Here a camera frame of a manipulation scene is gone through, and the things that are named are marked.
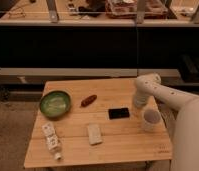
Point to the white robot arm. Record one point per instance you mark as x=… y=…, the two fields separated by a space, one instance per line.
x=185 y=155

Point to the white plastic bottle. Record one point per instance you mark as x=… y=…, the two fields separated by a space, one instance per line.
x=52 y=140

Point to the green bowl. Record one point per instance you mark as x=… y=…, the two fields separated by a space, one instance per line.
x=55 y=104

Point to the brown sausage toy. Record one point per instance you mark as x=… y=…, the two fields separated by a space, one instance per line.
x=87 y=101

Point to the wooden table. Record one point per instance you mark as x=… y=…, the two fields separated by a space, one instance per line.
x=102 y=127

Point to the black eraser block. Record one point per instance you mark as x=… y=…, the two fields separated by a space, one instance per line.
x=118 y=113

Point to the white cup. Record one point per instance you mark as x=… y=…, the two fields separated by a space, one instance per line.
x=150 y=119

